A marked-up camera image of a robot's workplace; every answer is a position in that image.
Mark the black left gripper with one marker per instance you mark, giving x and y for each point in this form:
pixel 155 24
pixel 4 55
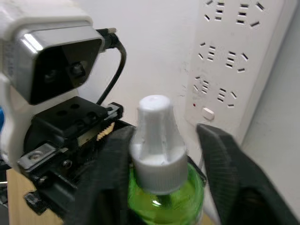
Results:
pixel 58 140

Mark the green liquid bottle white cap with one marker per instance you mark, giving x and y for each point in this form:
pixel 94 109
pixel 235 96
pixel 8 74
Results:
pixel 157 150

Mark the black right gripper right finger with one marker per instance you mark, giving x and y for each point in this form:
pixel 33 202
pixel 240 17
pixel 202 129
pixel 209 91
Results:
pixel 234 178

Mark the white power strip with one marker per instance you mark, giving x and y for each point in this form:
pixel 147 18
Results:
pixel 225 70

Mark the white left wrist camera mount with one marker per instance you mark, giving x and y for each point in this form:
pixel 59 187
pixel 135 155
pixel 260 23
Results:
pixel 21 70

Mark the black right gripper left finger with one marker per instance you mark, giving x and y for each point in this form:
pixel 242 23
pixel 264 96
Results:
pixel 103 178

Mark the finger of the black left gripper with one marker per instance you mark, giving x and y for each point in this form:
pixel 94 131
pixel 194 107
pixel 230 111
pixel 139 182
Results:
pixel 198 174

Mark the light wooden board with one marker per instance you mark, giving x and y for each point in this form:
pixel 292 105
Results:
pixel 21 204

